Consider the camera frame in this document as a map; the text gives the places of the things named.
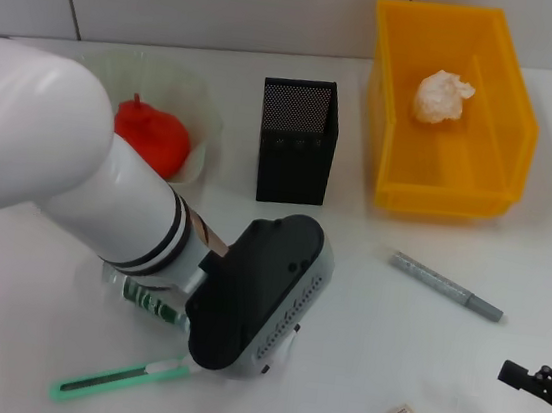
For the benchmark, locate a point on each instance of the white paper ball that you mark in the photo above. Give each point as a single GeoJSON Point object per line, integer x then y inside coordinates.
{"type": "Point", "coordinates": [440, 98]}

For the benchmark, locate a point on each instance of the clear green-label water bottle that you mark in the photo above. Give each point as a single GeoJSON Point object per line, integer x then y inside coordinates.
{"type": "Point", "coordinates": [153, 304]}

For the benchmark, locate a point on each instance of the mint green utility knife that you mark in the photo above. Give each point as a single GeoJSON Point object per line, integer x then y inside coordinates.
{"type": "Point", "coordinates": [103, 381]}

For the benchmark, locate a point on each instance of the orange-red toy orange fruit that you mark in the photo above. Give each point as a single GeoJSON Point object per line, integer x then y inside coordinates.
{"type": "Point", "coordinates": [158, 141]}

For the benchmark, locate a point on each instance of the grey glitter pen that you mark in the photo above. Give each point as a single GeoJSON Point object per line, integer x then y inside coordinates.
{"type": "Point", "coordinates": [438, 282]}

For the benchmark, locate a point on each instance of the black mesh pen holder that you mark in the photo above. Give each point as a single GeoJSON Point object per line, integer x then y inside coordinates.
{"type": "Point", "coordinates": [293, 168]}

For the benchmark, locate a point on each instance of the wavy clear glass fruit plate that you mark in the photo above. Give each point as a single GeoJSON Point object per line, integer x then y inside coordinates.
{"type": "Point", "coordinates": [205, 122]}

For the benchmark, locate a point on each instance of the yellow plastic storage bin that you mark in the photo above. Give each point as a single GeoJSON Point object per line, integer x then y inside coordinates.
{"type": "Point", "coordinates": [439, 186]}

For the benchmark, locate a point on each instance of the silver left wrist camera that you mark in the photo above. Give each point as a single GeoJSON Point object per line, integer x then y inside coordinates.
{"type": "Point", "coordinates": [255, 289]}

